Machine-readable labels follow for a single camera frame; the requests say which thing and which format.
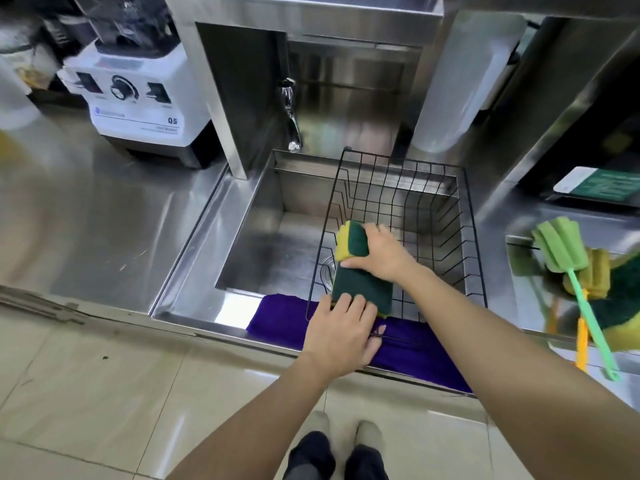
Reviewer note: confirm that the person's right hand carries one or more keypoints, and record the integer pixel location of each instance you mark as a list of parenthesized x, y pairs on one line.
[(387, 257)]

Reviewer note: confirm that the person's left hand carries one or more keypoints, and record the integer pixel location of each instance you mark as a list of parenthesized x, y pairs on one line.
[(340, 339)]

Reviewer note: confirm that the person's right thumb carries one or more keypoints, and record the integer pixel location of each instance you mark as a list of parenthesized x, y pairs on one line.
[(355, 263)]

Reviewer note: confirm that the person's left little finger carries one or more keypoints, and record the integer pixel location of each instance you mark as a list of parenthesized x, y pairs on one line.
[(322, 308)]

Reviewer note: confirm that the person's left thumb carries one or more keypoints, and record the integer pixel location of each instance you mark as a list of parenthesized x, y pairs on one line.
[(379, 342)]

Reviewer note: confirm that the person's left middle finger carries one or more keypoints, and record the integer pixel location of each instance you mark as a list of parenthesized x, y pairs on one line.
[(356, 305)]

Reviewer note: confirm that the large green scouring sponge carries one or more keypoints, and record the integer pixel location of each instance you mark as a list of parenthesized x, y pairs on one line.
[(360, 287)]

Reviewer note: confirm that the small yellow green scouring sponge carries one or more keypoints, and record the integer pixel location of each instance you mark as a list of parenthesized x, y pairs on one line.
[(351, 240)]

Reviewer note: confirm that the person's left forearm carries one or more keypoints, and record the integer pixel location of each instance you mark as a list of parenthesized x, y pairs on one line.
[(260, 424)]

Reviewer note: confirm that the person's right forearm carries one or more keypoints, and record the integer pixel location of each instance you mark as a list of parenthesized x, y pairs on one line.
[(515, 374)]

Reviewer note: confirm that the sink drain strainer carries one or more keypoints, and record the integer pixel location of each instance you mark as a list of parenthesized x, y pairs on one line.
[(327, 272)]

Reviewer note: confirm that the purple cloth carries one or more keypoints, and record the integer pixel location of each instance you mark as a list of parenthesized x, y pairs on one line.
[(420, 349)]

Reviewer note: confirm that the stainless steel sink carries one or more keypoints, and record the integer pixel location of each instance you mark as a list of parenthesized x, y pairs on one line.
[(272, 244)]

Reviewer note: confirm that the person's right shoe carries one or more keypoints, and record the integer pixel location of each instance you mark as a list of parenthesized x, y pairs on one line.
[(370, 434)]

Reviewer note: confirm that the person's shoe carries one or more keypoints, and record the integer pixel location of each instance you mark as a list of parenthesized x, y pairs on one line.
[(317, 425), (370, 434)]

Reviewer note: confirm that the person's left shoe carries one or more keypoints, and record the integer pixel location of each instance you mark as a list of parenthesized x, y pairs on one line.
[(317, 425)]

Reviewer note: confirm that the person's dark trousers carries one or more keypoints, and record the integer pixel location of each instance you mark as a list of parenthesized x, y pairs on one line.
[(320, 459)]

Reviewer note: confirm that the chrome faucet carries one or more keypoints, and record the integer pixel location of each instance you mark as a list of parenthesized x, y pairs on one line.
[(291, 114)]

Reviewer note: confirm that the green sponge bottle brush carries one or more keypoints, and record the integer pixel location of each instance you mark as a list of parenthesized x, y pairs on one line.
[(562, 244)]

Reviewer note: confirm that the translucent white plastic container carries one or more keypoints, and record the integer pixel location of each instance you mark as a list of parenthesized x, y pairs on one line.
[(462, 79)]

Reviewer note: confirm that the green white printed card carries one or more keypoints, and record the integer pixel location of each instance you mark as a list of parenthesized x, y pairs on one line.
[(602, 184)]

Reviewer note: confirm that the white blender base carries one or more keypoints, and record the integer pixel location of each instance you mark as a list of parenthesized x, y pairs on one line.
[(145, 102)]

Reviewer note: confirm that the dark blender jar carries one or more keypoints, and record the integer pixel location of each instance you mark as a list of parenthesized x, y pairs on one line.
[(130, 22)]

